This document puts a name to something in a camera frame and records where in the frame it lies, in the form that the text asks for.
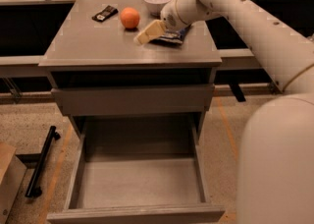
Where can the black snack bar wrapper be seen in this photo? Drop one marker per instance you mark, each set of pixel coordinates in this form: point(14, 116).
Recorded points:
point(105, 14)

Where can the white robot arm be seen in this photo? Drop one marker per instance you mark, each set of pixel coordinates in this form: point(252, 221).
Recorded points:
point(275, 170)

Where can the open grey middle drawer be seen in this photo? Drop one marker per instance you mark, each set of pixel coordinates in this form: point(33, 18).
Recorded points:
point(138, 171)

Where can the black metal handle bar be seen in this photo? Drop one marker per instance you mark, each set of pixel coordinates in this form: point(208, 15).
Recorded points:
point(33, 190)

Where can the grey drawer cabinet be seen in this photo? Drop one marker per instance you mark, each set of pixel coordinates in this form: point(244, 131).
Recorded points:
point(87, 54)

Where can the grey metal shelf rail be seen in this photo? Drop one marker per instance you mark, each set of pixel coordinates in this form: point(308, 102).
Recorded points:
point(27, 66)

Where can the closed grey top drawer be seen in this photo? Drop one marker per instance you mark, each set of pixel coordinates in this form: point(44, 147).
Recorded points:
point(133, 100)

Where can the orange fruit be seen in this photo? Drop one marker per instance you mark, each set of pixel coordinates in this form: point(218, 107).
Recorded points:
point(130, 18)

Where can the wooden box at left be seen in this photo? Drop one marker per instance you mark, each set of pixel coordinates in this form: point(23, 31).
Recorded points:
point(12, 171)

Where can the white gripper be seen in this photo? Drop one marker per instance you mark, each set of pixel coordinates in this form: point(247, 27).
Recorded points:
point(169, 17)

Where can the white bowl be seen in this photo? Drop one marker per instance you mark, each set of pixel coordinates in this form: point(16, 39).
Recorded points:
point(154, 7)

